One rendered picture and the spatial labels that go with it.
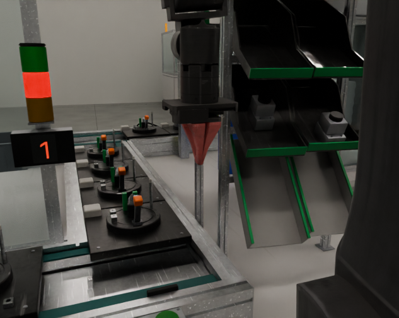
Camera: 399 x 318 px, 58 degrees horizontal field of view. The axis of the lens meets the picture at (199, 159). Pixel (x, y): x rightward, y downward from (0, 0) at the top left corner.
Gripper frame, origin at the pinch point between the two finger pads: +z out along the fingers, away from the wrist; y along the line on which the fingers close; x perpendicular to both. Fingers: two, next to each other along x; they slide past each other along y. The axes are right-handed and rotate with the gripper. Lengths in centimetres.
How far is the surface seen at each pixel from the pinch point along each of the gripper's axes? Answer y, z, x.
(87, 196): 16, 28, -58
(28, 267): 29.7, 26.9, -21.7
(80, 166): 16, 28, -91
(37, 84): 24.0, -9.5, -28.7
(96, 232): 15.0, 27.3, -32.6
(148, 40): -228, -31, -1059
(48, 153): 23.4, 4.6, -28.2
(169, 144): -33, 36, -135
